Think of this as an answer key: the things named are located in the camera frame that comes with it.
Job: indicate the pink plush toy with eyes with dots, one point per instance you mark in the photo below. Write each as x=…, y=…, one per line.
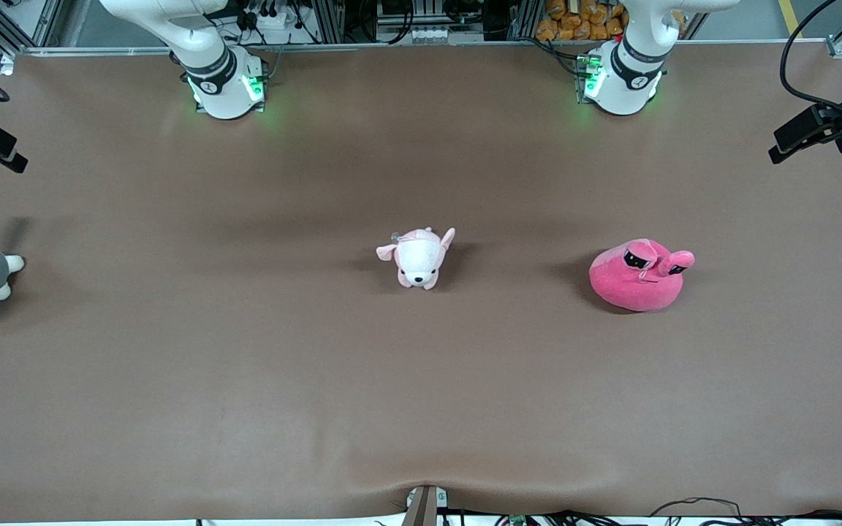
x=629, y=288

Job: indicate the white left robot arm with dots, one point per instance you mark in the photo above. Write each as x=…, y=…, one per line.
x=626, y=80

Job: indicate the orange objects heap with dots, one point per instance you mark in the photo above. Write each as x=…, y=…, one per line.
x=582, y=22

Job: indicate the white power strip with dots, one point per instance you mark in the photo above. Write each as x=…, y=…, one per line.
x=269, y=18

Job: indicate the white terminal block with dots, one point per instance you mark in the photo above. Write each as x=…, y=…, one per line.
x=430, y=35

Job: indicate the pink and white dog plush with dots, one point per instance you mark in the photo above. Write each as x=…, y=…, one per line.
x=417, y=259

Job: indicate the brown table mat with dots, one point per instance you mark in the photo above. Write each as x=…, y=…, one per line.
x=421, y=402

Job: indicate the aluminium table edge rail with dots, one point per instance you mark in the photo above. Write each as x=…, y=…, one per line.
x=421, y=46

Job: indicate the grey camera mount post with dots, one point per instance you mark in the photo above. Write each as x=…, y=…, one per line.
x=422, y=508

